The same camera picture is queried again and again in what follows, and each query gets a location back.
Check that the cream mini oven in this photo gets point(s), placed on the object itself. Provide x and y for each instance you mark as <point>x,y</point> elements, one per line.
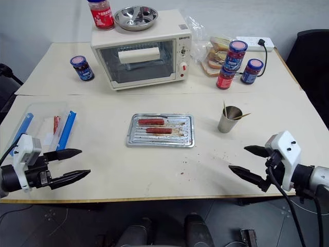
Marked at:
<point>138,43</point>

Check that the clear container with blue clips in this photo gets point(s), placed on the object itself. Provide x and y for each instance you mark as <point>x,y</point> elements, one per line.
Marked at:
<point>38,115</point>

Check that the white power strip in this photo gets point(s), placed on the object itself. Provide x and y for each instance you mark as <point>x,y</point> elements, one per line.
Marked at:
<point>253,41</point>

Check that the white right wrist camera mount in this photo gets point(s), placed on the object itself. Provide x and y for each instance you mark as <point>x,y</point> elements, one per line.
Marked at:
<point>288,151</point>

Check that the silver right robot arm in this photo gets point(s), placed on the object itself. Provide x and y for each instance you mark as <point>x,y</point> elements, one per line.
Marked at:
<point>314,177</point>

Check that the blue label sauce jar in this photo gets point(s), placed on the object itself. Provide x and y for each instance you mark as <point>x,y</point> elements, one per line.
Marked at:
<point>235,57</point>
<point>82,69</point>
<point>252,72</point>

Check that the red sausage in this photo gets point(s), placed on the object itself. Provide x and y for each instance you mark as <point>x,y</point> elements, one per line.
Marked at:
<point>158,130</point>
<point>151,121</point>
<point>56,124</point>

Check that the stainless steel bowl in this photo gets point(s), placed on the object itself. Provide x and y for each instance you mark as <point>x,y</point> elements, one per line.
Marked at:
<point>135,18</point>

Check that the dark rounded shape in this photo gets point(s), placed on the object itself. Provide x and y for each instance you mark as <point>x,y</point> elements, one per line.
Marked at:
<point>199,231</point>
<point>137,234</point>

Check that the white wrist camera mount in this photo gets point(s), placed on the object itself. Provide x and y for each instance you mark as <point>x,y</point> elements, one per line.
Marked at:
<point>24,148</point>
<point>288,151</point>

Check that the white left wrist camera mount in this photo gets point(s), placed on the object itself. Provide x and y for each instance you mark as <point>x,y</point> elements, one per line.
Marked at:
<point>24,148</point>

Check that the metal baking tray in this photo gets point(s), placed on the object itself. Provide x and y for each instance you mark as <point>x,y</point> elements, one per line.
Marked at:
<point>160,139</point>

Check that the red label sauce jar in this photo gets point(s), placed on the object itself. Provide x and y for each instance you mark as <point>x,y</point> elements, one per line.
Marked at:
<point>102,16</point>
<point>225,79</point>

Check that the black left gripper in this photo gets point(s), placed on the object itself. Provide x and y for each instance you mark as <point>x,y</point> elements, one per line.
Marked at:
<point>38,175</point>

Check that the dark ribbed block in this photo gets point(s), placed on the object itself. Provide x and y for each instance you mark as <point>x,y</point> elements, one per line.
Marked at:
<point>248,238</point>

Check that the stainless steel cup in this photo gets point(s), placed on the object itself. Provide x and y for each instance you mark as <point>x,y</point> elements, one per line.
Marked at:
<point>229,123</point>

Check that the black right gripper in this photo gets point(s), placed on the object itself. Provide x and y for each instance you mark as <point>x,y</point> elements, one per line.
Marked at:
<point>275,169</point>

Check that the clear bag of bread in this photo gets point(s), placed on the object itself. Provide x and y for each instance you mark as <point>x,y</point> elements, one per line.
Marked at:
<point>210,55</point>

